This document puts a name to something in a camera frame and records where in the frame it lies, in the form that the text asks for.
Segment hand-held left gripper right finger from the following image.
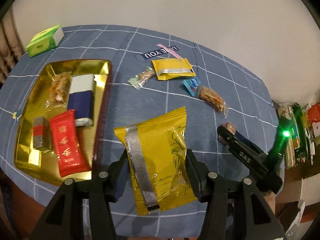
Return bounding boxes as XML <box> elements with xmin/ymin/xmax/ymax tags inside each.
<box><xmin>185</xmin><ymin>149</ymin><xmax>285</xmax><ymax>240</ymax></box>

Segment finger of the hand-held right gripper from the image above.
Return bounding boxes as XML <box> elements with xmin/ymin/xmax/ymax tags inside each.
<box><xmin>217</xmin><ymin>126</ymin><xmax>244</xmax><ymax>157</ymax></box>
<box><xmin>236</xmin><ymin>132</ymin><xmax>265</xmax><ymax>155</ymax></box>

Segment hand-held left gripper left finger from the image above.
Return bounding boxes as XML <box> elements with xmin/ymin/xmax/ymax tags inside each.
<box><xmin>30</xmin><ymin>150</ymin><xmax>129</xmax><ymax>240</ymax></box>

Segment brown cube snack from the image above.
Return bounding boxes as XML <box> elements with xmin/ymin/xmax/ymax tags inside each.
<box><xmin>218</xmin><ymin>122</ymin><xmax>237</xmax><ymax>144</ymax></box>

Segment yellow snack packet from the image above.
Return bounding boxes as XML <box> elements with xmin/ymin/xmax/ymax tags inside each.
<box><xmin>151</xmin><ymin>57</ymin><xmax>197</xmax><ymax>81</ymax></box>
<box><xmin>114</xmin><ymin>106</ymin><xmax>198</xmax><ymax>216</ymax></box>

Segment clear peanut snack bag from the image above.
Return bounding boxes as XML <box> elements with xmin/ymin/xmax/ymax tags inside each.
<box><xmin>47</xmin><ymin>71</ymin><xmax>72</xmax><ymax>108</ymax></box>
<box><xmin>197</xmin><ymin>85</ymin><xmax>229</xmax><ymax>118</ymax></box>

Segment red snack packet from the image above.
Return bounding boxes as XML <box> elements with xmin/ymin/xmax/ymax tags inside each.
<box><xmin>49</xmin><ymin>109</ymin><xmax>91</xmax><ymax>178</ymax></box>

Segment small blue candy packet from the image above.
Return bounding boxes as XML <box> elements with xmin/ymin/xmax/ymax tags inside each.
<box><xmin>182</xmin><ymin>77</ymin><xmax>202</xmax><ymax>97</ymax></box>

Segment white and navy snack packet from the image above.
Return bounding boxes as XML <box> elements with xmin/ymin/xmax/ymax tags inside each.
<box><xmin>67</xmin><ymin>74</ymin><xmax>97</xmax><ymax>127</ymax></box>

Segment grey bar with red band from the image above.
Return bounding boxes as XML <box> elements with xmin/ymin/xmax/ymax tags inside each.
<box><xmin>32</xmin><ymin>116</ymin><xmax>53</xmax><ymax>152</ymax></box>

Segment gold tin box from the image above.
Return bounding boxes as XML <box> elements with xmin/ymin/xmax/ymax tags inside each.
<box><xmin>14</xmin><ymin>59</ymin><xmax>113</xmax><ymax>186</ymax></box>

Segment green snack bar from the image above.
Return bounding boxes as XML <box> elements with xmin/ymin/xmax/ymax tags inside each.
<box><xmin>128</xmin><ymin>66</ymin><xmax>155</xmax><ymax>90</ymax></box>

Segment person's right forearm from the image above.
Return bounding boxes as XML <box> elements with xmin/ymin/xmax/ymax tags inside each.
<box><xmin>262</xmin><ymin>189</ymin><xmax>277</xmax><ymax>220</ymax></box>

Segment patterned fabric pouch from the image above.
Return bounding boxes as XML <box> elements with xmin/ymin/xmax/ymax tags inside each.
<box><xmin>277</xmin><ymin>105</ymin><xmax>294</xmax><ymax>120</ymax></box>

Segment cluttered side shelf items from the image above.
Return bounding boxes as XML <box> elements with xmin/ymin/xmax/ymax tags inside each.
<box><xmin>282</xmin><ymin>104</ymin><xmax>320</xmax><ymax>168</ymax></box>

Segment green tissue pack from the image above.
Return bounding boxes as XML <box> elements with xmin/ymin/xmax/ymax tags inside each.
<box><xmin>26</xmin><ymin>24</ymin><xmax>64</xmax><ymax>58</ymax></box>

